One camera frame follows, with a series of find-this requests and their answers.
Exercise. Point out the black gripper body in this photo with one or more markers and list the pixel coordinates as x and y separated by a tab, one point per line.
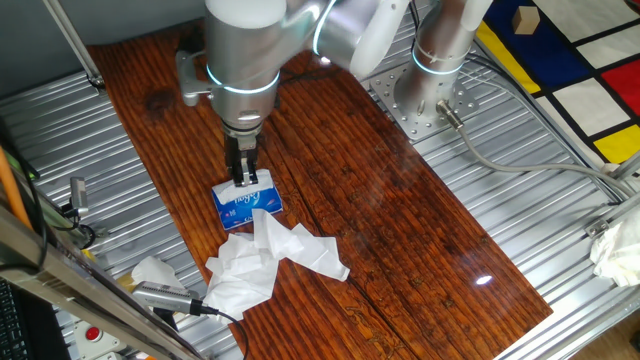
241	142

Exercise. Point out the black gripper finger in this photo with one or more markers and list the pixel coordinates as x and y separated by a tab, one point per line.
242	167

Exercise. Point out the white paper napkin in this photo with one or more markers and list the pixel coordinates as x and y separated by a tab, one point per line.
272	235
225	192
155	270

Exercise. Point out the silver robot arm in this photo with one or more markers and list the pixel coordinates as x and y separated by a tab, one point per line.
240	50

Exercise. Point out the crumpled white napkin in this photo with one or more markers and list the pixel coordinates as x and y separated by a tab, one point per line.
240	280

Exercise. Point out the folded flat white napkin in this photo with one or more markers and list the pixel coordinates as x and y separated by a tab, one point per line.
325	260

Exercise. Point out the blue tissue pack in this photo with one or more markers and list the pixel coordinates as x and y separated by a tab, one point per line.
250	215

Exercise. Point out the glossy wooden board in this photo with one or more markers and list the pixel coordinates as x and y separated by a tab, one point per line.
375	225

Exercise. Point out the metal stand pole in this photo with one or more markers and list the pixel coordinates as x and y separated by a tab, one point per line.
70	35

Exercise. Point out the grey box flat red button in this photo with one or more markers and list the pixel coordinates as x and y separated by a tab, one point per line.
107	345

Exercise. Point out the orange tube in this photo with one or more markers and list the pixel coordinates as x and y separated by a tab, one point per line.
11	190

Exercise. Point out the black keyboard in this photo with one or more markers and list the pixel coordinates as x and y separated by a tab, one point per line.
10	325

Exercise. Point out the small wooden block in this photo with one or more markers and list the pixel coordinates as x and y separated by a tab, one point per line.
526	21

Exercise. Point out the colourful square pattern mat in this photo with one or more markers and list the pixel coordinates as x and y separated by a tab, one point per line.
590	105

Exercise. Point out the crumpled white cloth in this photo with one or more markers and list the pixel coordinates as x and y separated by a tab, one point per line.
617	255

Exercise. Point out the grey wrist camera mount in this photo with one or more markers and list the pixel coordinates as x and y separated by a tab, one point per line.
187	77

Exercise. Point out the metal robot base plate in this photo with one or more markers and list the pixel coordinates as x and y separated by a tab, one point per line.
387	95

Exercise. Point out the small silver camera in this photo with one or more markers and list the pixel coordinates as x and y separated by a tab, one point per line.
78	195

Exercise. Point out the aluminium frame beam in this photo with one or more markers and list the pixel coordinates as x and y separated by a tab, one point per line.
60	272

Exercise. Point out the small metal corner bracket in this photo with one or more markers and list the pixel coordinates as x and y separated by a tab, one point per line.
596	229

